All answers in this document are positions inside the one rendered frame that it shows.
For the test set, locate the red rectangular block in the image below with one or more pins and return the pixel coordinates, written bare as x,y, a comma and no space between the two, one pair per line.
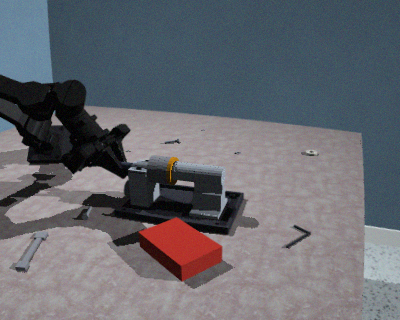
180,248

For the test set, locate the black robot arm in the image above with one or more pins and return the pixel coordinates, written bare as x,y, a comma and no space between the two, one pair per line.
34,99

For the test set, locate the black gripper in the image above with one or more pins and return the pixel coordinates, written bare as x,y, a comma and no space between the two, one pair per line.
86,131

